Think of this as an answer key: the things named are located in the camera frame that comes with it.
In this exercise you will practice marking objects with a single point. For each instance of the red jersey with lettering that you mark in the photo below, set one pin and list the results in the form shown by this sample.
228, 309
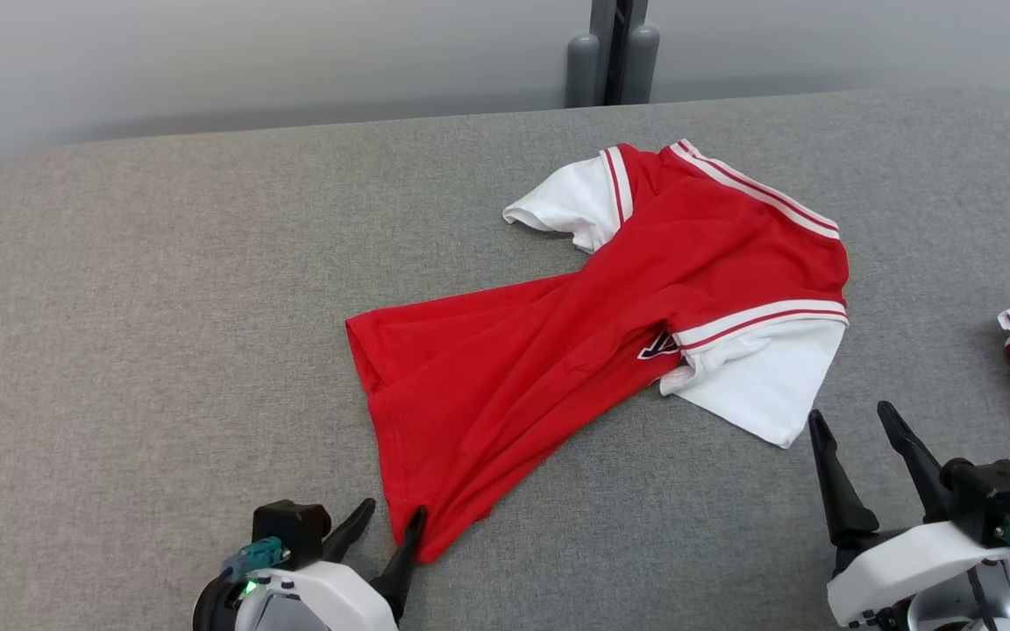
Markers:
558, 350

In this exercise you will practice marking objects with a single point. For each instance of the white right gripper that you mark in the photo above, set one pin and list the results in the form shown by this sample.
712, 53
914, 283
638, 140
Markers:
908, 565

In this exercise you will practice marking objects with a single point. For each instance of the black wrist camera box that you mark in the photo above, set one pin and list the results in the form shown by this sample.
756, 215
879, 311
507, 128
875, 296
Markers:
290, 530
996, 499

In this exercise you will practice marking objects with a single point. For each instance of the grey fabric sofa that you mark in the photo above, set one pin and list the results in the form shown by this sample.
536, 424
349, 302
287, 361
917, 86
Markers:
207, 307

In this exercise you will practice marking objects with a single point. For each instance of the grey cylindrical post foot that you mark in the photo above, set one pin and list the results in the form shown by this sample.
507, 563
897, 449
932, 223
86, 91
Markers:
582, 74
643, 66

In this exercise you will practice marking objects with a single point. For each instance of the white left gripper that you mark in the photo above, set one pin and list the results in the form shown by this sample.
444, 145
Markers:
321, 600

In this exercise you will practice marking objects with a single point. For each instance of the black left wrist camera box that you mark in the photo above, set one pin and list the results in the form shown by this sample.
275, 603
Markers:
290, 530

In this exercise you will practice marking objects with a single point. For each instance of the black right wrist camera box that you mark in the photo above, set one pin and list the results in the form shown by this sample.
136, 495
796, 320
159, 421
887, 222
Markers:
996, 499

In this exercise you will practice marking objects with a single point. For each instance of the grey metal partition post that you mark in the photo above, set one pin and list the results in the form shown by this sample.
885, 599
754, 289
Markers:
619, 35

